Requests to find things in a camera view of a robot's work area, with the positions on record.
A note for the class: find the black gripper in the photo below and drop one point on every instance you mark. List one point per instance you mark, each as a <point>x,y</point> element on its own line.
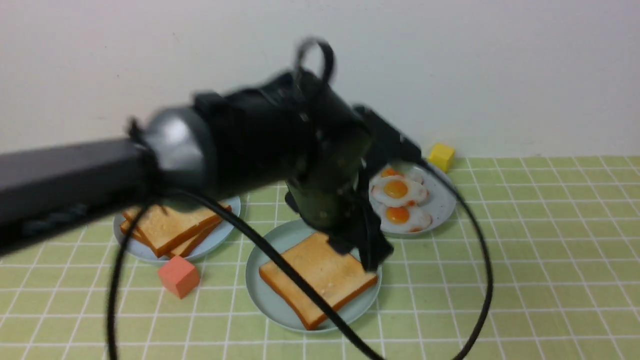
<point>315,142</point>

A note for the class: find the toast slice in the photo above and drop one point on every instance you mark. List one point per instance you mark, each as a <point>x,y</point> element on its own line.
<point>338,278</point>
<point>184,249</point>
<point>166,228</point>

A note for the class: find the fried egg toy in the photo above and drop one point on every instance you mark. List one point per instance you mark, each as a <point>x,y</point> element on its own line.
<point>412,174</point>
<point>403,220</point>
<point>398,191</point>

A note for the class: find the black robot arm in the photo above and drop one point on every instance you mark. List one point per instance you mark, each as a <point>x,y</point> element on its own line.
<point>46,192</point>

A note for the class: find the light blue centre plate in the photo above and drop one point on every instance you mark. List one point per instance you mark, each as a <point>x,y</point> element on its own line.
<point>270,304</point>

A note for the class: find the light blue egg plate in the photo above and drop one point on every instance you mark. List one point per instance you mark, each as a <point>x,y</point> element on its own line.
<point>440,203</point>

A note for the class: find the yellow foam cube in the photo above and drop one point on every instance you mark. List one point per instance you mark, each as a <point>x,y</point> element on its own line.
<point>441,156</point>

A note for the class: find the salmon pink foam cube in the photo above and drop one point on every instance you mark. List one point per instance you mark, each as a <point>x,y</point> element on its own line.
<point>179,276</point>

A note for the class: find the green checkered tablecloth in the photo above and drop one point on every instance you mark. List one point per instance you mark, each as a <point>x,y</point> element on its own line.
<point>563,235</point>

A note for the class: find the light blue bread plate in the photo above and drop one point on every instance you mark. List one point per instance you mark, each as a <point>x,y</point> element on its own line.
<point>213,239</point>

